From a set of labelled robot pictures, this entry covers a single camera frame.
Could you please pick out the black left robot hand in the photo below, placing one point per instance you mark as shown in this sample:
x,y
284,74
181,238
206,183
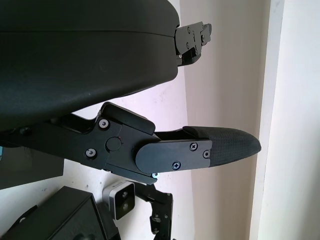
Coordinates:
x,y
75,62

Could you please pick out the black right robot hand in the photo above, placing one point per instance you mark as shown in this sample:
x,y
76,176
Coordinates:
x,y
161,212

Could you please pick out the small silver depth camera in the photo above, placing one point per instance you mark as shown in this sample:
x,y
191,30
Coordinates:
x,y
122,200

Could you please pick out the black camera box base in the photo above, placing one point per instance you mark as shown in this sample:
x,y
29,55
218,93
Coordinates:
x,y
70,212

